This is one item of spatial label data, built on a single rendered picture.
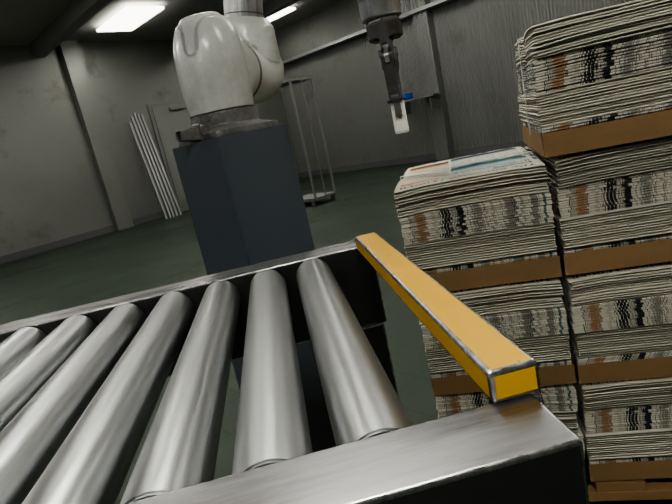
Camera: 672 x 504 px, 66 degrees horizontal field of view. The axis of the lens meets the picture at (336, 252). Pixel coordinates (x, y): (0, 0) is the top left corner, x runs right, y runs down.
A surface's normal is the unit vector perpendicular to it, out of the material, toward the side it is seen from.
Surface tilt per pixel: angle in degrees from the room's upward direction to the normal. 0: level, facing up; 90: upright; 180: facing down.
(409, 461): 0
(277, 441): 18
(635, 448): 90
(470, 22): 90
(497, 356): 0
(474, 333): 0
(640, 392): 90
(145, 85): 90
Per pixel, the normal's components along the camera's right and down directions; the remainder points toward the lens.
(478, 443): -0.21, -0.95
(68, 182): 0.70, 0.02
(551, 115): -0.23, 0.28
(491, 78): -0.68, 0.31
